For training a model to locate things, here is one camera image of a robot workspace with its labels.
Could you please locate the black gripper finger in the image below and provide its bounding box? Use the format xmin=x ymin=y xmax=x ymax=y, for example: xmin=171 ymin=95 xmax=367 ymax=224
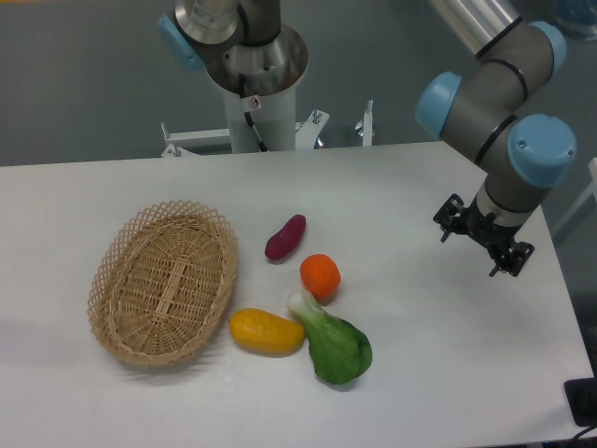
xmin=488 ymin=238 xmax=535 ymax=277
xmin=433 ymin=193 xmax=468 ymax=243

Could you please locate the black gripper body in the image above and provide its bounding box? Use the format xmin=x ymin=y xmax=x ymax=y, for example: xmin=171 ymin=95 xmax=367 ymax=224
xmin=464 ymin=192 xmax=520 ymax=258

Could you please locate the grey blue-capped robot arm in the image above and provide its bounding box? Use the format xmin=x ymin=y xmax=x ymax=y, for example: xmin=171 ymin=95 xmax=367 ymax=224
xmin=158 ymin=1 xmax=576 ymax=276

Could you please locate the orange fruit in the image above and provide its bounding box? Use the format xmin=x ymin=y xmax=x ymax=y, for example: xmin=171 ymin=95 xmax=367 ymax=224
xmin=299 ymin=254 xmax=341 ymax=304

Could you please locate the black device at table edge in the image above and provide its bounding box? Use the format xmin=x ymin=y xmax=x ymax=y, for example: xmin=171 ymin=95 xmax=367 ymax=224
xmin=563 ymin=377 xmax=596 ymax=427

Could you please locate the green bok choy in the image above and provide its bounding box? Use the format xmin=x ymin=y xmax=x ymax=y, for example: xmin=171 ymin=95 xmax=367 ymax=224
xmin=286 ymin=289 xmax=373 ymax=385

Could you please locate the purple sweet potato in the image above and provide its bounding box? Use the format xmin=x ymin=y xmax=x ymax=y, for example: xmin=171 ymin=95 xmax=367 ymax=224
xmin=264 ymin=214 xmax=307 ymax=261

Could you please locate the yellow mango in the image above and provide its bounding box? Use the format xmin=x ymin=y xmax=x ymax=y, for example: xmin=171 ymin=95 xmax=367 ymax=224
xmin=229 ymin=308 xmax=305 ymax=356

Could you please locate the woven wicker basket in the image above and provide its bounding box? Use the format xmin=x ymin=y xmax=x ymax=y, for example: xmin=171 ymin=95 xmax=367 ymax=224
xmin=88 ymin=201 xmax=238 ymax=367

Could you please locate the white metal frame bracket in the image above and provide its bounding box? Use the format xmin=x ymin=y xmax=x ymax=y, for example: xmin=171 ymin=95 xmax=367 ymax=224
xmin=354 ymin=99 xmax=376 ymax=147

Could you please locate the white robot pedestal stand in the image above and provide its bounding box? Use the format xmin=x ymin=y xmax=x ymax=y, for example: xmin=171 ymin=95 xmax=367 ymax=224
xmin=160 ymin=88 xmax=330 ymax=158

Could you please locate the black cable on pedestal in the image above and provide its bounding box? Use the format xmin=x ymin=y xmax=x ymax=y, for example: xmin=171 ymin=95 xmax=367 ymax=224
xmin=238 ymin=74 xmax=271 ymax=153

